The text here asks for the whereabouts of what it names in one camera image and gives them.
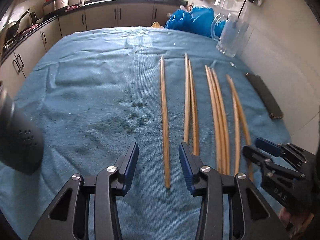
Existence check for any black chopstick holder cup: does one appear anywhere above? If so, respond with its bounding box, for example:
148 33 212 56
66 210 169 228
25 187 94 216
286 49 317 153
0 82 44 175

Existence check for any right hand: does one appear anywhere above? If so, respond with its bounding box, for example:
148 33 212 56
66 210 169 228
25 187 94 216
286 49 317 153
279 207 314 239

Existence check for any black phone brown case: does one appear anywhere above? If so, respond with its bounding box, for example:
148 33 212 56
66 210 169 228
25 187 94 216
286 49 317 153
246 73 283 120

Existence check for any blue towel table cloth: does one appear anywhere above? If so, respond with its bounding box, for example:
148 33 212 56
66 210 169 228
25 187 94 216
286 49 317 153
1 27 290 239

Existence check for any clear glass mug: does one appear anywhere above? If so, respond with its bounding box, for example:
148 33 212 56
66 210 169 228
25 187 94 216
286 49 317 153
210 12 249 57

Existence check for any blue plastic bag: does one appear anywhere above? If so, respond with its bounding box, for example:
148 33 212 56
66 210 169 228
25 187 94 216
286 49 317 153
164 7 215 38

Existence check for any black wok pan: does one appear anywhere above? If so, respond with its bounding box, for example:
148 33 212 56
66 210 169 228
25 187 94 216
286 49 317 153
4 9 30 43

